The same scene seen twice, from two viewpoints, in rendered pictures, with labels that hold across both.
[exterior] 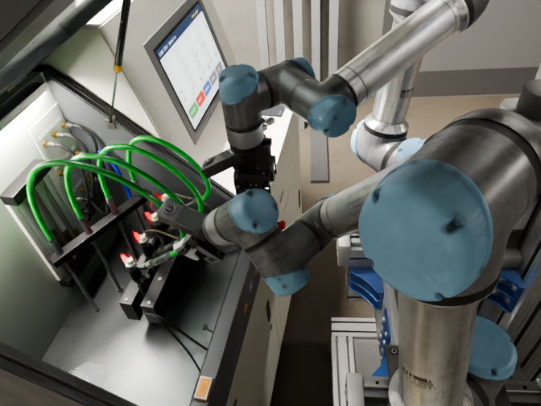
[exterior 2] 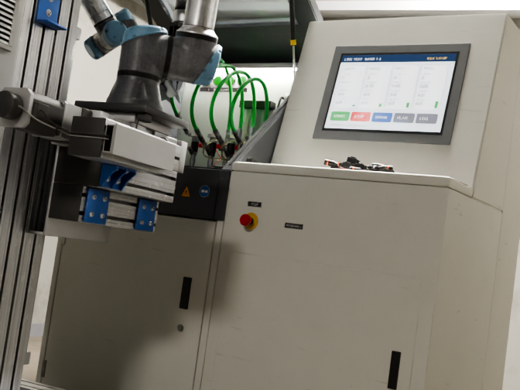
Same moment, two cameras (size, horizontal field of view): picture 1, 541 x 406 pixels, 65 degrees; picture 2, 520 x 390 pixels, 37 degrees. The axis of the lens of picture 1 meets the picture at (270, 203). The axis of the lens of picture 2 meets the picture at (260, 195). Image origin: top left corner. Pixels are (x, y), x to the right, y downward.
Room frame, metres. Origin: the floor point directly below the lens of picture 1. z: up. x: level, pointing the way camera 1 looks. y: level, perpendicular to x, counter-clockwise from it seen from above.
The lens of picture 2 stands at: (1.73, -2.25, 0.72)
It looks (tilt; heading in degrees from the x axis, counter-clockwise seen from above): 4 degrees up; 106
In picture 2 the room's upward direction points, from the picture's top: 8 degrees clockwise
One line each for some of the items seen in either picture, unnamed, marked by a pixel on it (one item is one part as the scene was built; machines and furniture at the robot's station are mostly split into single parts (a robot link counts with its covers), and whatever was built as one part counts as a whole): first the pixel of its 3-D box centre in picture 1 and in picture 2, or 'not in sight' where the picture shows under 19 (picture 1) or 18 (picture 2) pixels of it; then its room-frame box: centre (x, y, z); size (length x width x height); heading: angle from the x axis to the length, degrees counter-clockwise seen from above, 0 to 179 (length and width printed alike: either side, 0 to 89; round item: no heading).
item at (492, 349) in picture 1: (469, 361); not in sight; (0.32, -0.31, 1.20); 0.13 x 0.12 x 0.14; 131
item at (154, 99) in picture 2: not in sight; (136, 93); (0.81, -0.38, 1.09); 0.15 x 0.15 x 0.10
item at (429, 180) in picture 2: (254, 144); (347, 179); (1.34, 0.04, 0.96); 0.70 x 0.22 x 0.03; 164
